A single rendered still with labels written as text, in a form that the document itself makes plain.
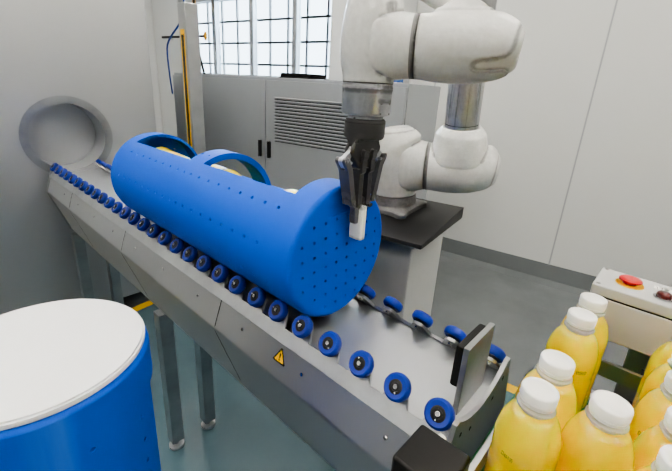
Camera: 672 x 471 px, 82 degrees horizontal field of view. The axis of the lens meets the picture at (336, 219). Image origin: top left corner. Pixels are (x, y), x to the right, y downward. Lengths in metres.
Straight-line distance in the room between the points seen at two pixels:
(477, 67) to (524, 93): 2.72
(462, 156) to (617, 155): 2.24
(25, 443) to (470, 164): 1.11
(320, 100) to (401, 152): 1.41
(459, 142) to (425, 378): 0.69
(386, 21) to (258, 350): 0.68
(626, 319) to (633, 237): 2.62
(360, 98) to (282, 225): 0.26
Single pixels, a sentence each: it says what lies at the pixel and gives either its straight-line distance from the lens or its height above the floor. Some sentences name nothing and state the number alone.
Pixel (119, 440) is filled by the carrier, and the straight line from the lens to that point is 0.69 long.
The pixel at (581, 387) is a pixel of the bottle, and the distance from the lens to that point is 0.75.
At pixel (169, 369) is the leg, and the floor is 0.39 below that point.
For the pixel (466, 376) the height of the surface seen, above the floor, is 1.00.
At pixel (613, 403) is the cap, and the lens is 0.55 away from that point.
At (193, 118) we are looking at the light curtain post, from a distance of 1.86.
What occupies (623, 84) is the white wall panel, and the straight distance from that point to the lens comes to 3.34.
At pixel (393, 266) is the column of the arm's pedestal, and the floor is 0.88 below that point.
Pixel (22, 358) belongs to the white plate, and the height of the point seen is 1.04.
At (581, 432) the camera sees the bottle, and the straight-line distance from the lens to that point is 0.56.
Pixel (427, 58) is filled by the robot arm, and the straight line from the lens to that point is 0.67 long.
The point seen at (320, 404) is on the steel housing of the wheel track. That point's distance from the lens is 0.79.
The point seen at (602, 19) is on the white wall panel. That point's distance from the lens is 3.38.
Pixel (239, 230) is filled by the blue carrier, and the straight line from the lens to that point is 0.80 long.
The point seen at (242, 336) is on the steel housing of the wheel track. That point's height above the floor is 0.87.
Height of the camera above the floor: 1.41
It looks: 19 degrees down
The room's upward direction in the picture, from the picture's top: 3 degrees clockwise
